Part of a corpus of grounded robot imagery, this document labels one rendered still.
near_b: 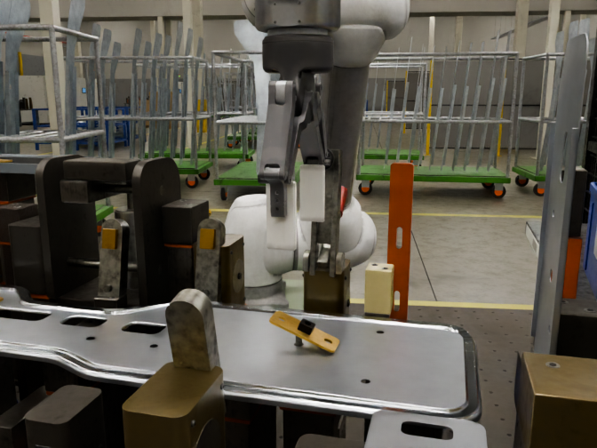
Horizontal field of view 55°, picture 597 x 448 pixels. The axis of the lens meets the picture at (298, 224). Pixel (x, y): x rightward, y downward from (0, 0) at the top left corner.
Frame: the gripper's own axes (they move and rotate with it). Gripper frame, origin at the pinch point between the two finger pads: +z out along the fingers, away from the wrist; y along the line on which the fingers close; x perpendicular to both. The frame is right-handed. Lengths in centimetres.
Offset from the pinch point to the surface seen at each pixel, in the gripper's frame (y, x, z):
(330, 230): -14.6, 0.8, 4.1
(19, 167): -27, -59, -1
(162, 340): 2.8, -16.3, 14.5
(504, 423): -40, 28, 45
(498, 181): -686, 78, 93
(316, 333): -0.5, 2.0, 13.2
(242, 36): -624, -230, -82
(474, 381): 3.6, 19.8, 15.0
